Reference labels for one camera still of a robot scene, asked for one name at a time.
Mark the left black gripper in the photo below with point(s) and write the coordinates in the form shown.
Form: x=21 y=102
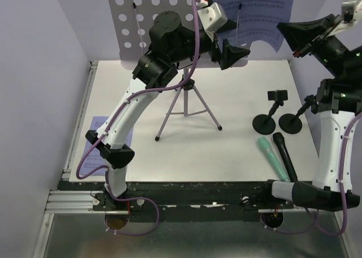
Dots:
x=228 y=55

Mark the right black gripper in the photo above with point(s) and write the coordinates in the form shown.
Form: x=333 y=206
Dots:
x=301 y=35

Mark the black microphone stand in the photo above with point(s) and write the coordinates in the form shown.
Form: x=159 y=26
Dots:
x=291 y=123
x=264 y=124

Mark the silver tripod music stand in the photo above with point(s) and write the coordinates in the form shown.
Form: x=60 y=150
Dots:
x=133 y=18

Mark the black microphone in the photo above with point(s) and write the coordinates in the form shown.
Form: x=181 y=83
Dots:
x=279 y=141

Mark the green toy microphone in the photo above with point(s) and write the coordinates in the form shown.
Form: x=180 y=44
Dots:
x=272 y=159

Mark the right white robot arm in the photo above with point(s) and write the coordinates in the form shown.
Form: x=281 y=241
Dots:
x=339 y=108

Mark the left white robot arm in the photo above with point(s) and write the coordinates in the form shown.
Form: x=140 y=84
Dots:
x=168 y=64

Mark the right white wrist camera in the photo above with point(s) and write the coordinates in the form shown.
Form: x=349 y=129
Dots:
x=351 y=11

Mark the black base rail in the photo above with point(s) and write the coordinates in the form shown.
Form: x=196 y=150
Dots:
x=191 y=201

